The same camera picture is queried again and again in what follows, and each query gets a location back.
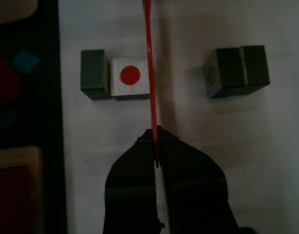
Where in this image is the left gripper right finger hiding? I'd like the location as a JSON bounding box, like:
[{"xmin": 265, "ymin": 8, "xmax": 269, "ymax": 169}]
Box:
[{"xmin": 157, "ymin": 125, "xmax": 240, "ymax": 234}]

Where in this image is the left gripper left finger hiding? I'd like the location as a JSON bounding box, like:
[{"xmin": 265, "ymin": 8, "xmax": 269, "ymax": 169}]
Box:
[{"xmin": 101, "ymin": 128, "xmax": 164, "ymax": 234}]

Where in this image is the red toy knife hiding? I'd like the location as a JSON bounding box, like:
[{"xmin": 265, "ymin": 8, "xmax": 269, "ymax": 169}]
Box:
[{"xmin": 140, "ymin": 0, "xmax": 162, "ymax": 169}]

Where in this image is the dark green toy sushi piece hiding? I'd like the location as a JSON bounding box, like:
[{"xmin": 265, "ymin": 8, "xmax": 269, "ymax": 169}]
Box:
[
  {"xmin": 204, "ymin": 47, "xmax": 248, "ymax": 100},
  {"xmin": 108, "ymin": 56, "xmax": 150, "ymax": 101},
  {"xmin": 78, "ymin": 48, "xmax": 112, "ymax": 101},
  {"xmin": 239, "ymin": 45, "xmax": 272, "ymax": 89}
]

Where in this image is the white cutting board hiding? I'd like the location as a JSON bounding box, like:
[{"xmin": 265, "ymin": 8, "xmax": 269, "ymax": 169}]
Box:
[{"xmin": 57, "ymin": 0, "xmax": 299, "ymax": 234}]

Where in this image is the wooden box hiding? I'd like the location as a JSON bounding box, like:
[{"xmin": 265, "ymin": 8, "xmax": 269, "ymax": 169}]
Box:
[{"xmin": 0, "ymin": 145, "xmax": 45, "ymax": 234}]

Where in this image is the pink plastic cup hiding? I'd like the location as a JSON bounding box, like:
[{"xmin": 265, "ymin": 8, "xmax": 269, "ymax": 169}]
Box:
[{"xmin": 0, "ymin": 42, "xmax": 41, "ymax": 135}]

